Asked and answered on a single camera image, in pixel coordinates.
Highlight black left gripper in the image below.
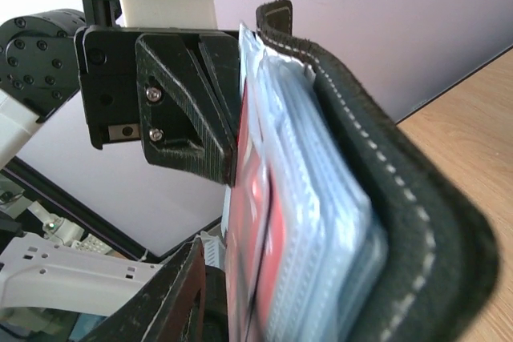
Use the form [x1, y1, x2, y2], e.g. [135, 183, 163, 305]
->
[75, 26, 241, 186]

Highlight black leather card holder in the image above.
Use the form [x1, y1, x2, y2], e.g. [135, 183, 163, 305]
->
[238, 0, 500, 341]

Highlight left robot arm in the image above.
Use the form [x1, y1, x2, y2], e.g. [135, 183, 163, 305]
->
[1, 0, 240, 319]

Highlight red VIP card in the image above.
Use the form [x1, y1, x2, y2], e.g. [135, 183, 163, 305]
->
[225, 87, 282, 341]

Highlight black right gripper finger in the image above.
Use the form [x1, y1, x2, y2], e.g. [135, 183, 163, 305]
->
[82, 239, 206, 342]

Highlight black frame post left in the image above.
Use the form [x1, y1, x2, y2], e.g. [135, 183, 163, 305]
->
[1, 158, 224, 263]

